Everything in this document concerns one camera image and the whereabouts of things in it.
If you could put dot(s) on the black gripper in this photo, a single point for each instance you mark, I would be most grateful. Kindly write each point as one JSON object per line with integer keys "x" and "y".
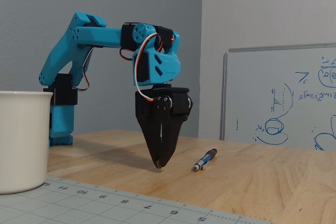
{"x": 147, "y": 108}

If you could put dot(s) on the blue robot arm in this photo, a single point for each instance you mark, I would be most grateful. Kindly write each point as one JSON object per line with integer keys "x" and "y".
{"x": 99, "y": 36}

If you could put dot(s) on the blue and silver pen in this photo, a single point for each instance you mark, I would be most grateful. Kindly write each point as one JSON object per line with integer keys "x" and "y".
{"x": 207, "y": 158}

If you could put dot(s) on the grey cutting mat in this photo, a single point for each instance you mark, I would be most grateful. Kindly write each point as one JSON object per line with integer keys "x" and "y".
{"x": 78, "y": 208}

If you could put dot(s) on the whiteboard with blue drawings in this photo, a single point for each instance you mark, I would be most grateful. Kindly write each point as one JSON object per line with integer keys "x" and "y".
{"x": 262, "y": 90}

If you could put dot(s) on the white cup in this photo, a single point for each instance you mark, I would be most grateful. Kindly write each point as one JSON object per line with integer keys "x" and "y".
{"x": 23, "y": 140}

